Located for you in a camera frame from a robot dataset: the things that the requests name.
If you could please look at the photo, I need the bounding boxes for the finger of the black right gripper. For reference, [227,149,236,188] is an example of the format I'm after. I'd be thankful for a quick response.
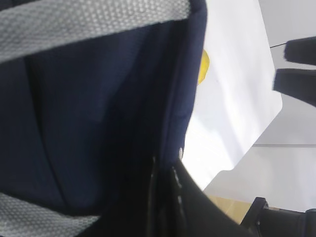
[273,69,316,106]
[284,37,316,65]

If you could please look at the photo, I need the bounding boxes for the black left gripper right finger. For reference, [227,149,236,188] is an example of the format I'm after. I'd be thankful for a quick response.
[170,160,254,237]

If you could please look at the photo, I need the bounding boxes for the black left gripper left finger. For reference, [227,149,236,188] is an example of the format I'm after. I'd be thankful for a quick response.
[93,156,163,237]

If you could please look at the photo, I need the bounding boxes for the yellow banana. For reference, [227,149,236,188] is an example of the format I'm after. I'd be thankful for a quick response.
[198,50,210,84]

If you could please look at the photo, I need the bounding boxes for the navy blue lunch bag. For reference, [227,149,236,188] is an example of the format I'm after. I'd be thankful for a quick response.
[0,0,207,237]

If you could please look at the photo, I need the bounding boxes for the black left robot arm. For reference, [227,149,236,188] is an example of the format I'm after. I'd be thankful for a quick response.
[96,161,316,237]

